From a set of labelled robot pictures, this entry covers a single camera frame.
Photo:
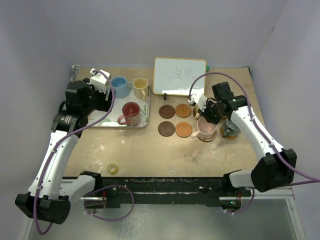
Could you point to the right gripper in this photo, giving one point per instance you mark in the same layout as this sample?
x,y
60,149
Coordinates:
x,y
205,114

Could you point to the yellow tape roll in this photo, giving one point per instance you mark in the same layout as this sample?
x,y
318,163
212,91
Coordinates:
x,y
112,168

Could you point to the tan stoneware mug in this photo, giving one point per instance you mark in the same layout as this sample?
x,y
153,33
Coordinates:
x,y
197,112

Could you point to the grey stoneware cup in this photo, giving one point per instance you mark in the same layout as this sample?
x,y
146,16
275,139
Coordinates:
x,y
229,122

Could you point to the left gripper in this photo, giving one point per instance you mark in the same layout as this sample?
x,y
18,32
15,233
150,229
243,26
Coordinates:
x,y
105,105

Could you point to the pale yellow mug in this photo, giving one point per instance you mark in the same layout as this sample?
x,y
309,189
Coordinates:
x,y
141,88

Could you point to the light blue mug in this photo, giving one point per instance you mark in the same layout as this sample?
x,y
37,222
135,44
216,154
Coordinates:
x,y
121,87

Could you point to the red floral mug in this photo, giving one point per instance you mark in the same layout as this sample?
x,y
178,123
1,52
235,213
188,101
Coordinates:
x,y
131,115

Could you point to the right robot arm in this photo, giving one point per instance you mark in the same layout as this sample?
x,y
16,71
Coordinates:
x,y
275,163

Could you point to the floral serving tray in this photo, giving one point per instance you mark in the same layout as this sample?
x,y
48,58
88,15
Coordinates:
x,y
111,121

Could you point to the dark walnut coaster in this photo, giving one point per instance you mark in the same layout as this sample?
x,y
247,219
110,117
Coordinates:
x,y
166,111
166,128

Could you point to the ringed brown wood coaster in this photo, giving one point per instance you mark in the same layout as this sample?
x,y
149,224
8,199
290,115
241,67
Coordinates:
x,y
208,140

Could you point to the yellow-framed whiteboard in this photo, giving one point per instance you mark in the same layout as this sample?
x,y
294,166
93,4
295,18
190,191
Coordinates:
x,y
175,76

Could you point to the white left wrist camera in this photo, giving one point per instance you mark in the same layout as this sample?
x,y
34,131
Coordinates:
x,y
99,82

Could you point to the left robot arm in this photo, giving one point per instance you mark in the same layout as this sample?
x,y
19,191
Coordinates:
x,y
45,200

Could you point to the aluminium frame rail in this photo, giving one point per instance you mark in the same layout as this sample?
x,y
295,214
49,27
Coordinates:
x,y
281,193

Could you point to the pink mug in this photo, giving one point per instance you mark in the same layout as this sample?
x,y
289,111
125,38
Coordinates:
x,y
204,129

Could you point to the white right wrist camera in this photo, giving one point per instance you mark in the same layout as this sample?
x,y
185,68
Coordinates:
x,y
198,99

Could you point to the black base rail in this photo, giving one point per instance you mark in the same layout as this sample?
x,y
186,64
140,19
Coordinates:
x,y
208,191

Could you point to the light wood coaster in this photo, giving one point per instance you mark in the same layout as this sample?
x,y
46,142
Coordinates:
x,y
183,129
183,110

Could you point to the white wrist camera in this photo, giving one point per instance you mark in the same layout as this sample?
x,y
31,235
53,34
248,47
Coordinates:
x,y
198,99
99,82

